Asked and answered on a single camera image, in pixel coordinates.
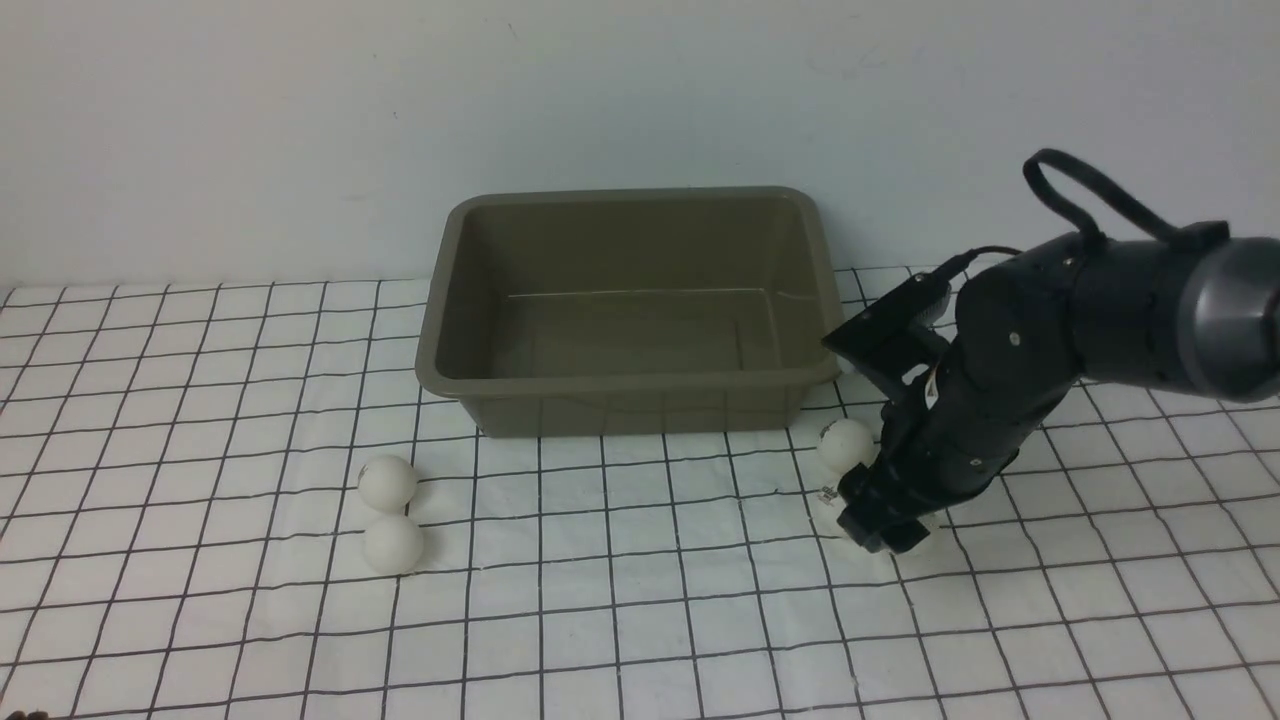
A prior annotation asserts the olive green plastic bin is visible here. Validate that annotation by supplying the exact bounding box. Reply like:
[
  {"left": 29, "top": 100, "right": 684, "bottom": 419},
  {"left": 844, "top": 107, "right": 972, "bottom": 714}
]
[{"left": 415, "top": 186, "right": 844, "bottom": 438}]

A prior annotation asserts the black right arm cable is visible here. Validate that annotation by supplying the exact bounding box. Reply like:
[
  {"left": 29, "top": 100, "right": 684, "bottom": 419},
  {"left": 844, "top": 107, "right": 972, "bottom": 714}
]
[{"left": 934, "top": 149, "right": 1231, "bottom": 275}]

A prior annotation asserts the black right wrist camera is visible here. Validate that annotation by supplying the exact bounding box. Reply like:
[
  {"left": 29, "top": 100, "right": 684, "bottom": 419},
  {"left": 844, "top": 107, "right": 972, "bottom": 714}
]
[{"left": 820, "top": 272, "right": 951, "bottom": 404}]

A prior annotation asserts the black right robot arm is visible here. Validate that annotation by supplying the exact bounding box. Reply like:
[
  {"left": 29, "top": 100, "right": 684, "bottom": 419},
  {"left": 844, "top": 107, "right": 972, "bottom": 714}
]
[{"left": 823, "top": 234, "right": 1279, "bottom": 553}]

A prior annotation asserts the white black-grid tablecloth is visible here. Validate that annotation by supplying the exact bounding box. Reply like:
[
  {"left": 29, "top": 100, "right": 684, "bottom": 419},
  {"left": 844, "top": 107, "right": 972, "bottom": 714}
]
[{"left": 1, "top": 281, "right": 1279, "bottom": 719}]

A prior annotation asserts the white ping-pong ball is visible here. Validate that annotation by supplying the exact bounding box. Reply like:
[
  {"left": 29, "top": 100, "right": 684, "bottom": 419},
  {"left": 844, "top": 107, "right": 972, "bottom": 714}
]
[
  {"left": 357, "top": 455, "right": 419, "bottom": 514},
  {"left": 362, "top": 514, "right": 426, "bottom": 575},
  {"left": 815, "top": 418, "right": 877, "bottom": 477},
  {"left": 809, "top": 486, "right": 846, "bottom": 524}
]

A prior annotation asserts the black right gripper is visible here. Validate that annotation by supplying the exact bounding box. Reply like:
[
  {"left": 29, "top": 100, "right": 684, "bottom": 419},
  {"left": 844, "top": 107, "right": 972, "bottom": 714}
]
[{"left": 838, "top": 345, "right": 1071, "bottom": 553}]

